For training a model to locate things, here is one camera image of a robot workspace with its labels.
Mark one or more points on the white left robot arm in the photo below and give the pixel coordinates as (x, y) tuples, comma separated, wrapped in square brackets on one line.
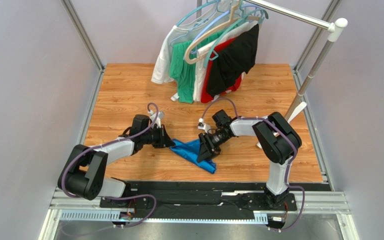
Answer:
[(83, 175)]

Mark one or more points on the red t-shirt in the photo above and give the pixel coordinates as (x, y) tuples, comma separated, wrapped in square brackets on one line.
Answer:
[(214, 83)]

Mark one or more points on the blue plastic hanger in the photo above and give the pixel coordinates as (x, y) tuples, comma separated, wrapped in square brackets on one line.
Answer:
[(195, 30)]

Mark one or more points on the white t-shirt middle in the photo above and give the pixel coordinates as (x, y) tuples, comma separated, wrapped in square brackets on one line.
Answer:
[(191, 78)]

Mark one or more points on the white t-shirt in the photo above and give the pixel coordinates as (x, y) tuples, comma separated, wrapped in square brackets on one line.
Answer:
[(161, 69), (191, 78)]

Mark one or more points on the teal plastic hanger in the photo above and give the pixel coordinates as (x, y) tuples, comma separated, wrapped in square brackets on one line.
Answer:
[(205, 52)]

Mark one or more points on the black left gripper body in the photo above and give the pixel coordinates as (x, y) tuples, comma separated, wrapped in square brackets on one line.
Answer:
[(155, 136)]

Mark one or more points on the teal hanger left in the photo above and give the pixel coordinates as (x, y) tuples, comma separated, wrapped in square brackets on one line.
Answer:
[(197, 10)]

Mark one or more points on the white t-shirt left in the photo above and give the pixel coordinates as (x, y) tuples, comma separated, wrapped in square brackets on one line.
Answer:
[(161, 69)]

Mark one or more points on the blue cloth napkin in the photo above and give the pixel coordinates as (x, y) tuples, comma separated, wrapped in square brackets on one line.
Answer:
[(190, 151)]

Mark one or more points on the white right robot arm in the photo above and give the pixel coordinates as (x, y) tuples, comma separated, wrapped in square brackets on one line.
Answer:
[(278, 140)]

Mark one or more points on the black t-shirt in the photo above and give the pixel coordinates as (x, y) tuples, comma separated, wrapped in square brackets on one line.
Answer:
[(239, 55)]

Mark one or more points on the white clothes rack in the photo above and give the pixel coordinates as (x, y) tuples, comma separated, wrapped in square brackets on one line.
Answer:
[(335, 29)]

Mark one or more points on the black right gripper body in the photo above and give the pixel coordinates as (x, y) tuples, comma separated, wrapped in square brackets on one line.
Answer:
[(207, 144)]

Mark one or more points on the green t-shirt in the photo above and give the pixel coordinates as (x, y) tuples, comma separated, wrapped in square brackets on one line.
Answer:
[(189, 77)]

